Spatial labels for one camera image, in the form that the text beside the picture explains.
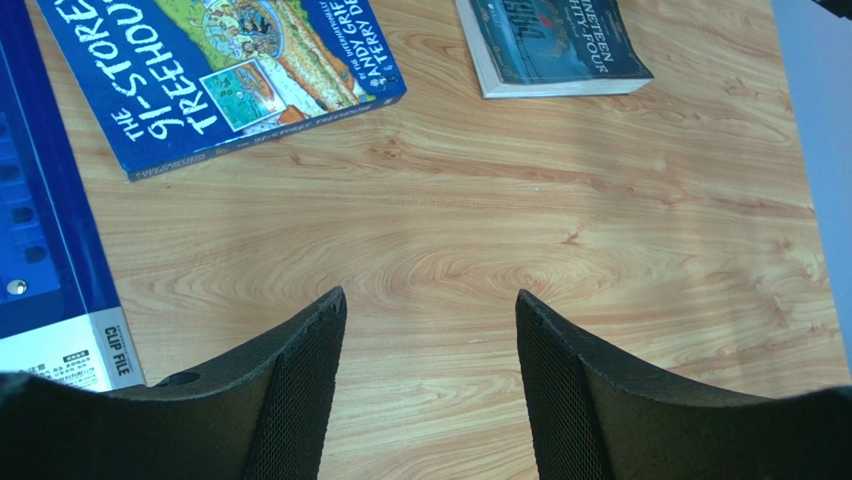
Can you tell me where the dark nineteen eighty-four book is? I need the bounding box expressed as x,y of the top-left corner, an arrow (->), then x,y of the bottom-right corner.
456,0 -> 654,99

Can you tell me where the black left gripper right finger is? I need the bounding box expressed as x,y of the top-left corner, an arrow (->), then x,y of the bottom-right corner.
515,290 -> 851,479

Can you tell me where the blue clip file folder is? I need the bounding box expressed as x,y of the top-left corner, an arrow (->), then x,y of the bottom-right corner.
1,1 -> 145,392

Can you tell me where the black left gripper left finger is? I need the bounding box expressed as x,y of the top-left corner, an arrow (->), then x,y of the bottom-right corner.
1,287 -> 347,479

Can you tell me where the blue 91-storey treehouse book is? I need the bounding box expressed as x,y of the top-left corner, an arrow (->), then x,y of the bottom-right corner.
40,0 -> 407,181

